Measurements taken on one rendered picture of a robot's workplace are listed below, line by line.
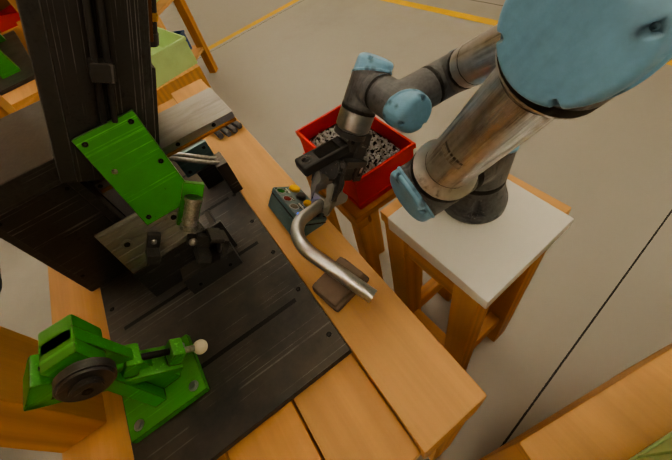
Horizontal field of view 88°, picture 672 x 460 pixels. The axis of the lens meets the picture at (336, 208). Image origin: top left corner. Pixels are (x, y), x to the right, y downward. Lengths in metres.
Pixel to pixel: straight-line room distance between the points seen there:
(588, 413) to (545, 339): 0.91
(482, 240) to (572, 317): 1.03
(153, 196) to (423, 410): 0.65
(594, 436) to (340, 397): 0.44
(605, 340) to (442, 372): 1.19
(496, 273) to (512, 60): 0.53
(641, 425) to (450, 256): 0.42
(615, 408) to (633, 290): 1.14
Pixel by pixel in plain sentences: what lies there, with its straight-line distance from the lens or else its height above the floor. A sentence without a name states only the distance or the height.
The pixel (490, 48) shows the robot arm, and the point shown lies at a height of 1.29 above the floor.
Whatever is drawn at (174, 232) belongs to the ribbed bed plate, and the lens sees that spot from 0.87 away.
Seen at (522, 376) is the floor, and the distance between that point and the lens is 1.67.
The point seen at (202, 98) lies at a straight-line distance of 1.01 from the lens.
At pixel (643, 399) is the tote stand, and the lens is 0.89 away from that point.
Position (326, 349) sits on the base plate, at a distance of 0.72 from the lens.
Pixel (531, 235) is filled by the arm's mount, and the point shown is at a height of 0.89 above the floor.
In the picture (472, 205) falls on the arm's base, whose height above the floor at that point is 0.95.
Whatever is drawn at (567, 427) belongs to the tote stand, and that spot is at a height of 0.79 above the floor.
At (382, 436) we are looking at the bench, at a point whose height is 0.88.
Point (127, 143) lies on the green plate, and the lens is 0.77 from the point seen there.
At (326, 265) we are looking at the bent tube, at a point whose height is 0.98.
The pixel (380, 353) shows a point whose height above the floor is 0.90.
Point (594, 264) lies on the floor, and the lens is 1.97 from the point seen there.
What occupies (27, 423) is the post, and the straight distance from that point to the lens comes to 0.84.
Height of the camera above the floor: 1.58
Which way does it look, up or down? 50 degrees down
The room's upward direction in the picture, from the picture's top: 17 degrees counter-clockwise
